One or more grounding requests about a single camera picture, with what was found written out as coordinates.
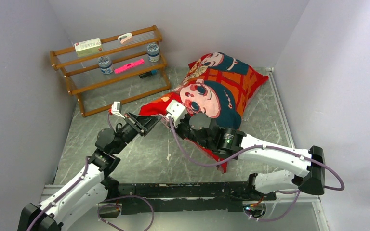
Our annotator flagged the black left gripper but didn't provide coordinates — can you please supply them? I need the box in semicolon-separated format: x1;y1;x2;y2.
112;111;161;154

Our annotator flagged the pink red patterned pillowcase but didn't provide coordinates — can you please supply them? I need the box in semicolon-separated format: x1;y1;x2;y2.
139;52;268;162

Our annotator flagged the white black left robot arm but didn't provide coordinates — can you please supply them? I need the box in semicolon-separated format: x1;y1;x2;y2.
17;113;161;231

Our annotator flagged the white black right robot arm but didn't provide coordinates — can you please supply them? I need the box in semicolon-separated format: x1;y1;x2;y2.
169;113;325;200

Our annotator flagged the black blue marker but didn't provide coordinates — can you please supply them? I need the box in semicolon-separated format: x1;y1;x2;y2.
139;70;158;78

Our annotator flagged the pink highlighter marker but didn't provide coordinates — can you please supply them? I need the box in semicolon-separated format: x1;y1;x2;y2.
114;59;145;74

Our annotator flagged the wooden shelf rack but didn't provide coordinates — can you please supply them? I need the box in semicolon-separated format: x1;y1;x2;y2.
49;25;171;117

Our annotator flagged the blue white jar left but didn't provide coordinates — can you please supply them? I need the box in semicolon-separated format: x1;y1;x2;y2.
97;55;114;75

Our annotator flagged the blue white jar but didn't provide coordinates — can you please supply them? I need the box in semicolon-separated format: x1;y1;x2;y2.
146;43;160;62
97;55;114;75

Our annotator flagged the blue white jar right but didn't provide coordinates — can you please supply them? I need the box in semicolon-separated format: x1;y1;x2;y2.
146;43;160;62

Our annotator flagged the pink white tape dispenser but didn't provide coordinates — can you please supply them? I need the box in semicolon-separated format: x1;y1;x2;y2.
118;32;132;45

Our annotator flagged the white green box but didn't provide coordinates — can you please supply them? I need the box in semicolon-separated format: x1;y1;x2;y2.
74;38;103;57

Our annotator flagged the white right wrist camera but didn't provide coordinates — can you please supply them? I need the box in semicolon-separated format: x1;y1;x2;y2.
165;100;187;127

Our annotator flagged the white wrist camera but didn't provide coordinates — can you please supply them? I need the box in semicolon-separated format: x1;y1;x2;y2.
165;100;187;127
107;101;126;119

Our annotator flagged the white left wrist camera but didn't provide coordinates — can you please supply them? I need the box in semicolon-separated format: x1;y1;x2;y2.
107;101;126;119

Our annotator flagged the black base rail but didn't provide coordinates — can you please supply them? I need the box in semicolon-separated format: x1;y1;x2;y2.
104;181;276;215

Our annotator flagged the aluminium frame rail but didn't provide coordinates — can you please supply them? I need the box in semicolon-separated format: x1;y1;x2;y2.
31;183;329;231

